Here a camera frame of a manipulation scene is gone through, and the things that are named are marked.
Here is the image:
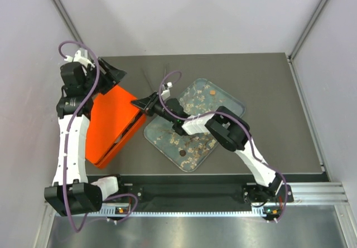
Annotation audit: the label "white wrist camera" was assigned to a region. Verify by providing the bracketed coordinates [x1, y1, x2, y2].
[160, 82, 172, 100]
[64, 48, 94, 67]

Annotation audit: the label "silver metal tongs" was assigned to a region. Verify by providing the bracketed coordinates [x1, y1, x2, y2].
[141, 64, 170, 92]

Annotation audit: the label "blossom pattern serving tray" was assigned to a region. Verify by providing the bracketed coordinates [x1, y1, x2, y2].
[144, 79, 245, 172]

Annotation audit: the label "orange box lid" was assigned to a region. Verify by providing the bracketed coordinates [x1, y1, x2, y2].
[85, 85, 140, 168]

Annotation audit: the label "orange chocolate box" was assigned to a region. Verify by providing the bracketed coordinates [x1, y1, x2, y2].
[86, 111, 146, 169]

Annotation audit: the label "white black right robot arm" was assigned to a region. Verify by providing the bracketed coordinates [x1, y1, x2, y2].
[131, 92, 288, 202]

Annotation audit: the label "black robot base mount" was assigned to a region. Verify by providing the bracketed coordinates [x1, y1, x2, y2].
[117, 174, 293, 203]

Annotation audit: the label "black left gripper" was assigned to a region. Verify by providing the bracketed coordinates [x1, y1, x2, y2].
[82, 57, 127, 96]

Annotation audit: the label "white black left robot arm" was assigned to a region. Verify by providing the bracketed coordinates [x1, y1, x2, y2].
[44, 59, 127, 216]

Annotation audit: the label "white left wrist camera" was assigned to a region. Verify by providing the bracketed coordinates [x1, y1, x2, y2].
[64, 48, 94, 67]

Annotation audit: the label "grey slotted cable duct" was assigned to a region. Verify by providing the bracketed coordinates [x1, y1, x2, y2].
[100, 205, 282, 217]

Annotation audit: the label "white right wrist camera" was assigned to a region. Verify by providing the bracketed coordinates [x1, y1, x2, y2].
[160, 82, 172, 100]

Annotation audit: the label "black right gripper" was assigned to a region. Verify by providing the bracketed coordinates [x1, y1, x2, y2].
[131, 91, 176, 124]

